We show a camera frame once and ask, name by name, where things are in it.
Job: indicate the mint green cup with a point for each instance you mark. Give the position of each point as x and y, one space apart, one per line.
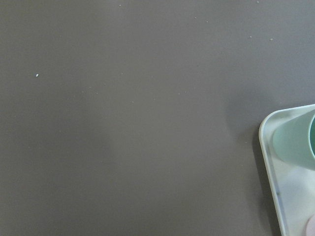
294 141

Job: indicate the pink cup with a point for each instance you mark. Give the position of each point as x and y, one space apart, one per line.
310 226

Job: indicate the cream rabbit serving tray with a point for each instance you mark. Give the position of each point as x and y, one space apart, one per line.
292 187

